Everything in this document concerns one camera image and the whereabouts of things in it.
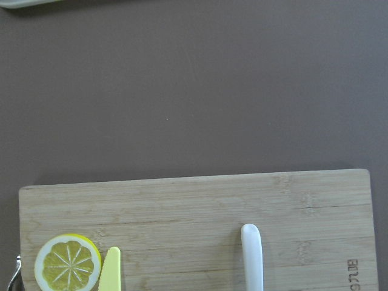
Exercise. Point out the beige rabbit tray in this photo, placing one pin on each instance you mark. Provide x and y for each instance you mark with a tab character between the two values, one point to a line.
38	5

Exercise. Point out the white ceramic spoon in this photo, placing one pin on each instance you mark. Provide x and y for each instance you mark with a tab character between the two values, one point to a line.
252	257

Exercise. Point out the single lemon slice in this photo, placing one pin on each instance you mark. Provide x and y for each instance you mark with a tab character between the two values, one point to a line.
68	262

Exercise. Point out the yellow plastic knife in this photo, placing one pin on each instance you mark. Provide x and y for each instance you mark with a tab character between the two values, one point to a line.
110	278

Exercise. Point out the wooden cutting board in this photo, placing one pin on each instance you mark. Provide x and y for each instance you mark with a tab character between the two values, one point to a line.
184	233

